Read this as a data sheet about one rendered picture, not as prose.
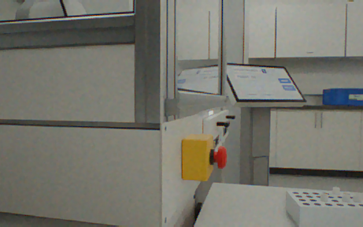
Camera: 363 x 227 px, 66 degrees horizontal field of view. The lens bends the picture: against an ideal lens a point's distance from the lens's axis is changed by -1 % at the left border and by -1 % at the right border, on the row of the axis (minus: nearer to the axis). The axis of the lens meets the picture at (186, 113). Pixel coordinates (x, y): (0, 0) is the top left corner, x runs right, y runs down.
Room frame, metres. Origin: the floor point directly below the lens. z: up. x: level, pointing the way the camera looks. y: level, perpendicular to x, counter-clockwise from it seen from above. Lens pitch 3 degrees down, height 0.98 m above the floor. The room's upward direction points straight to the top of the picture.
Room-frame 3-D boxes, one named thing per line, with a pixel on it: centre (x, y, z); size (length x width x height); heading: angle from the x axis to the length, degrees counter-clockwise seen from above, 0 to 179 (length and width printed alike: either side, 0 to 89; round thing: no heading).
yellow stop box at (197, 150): (0.50, -0.03, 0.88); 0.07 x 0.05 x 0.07; 167
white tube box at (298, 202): (0.50, -0.26, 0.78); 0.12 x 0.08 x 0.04; 86
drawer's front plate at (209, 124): (0.82, -0.08, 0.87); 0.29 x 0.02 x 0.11; 167
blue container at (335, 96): (3.72, -2.18, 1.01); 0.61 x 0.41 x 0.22; 80
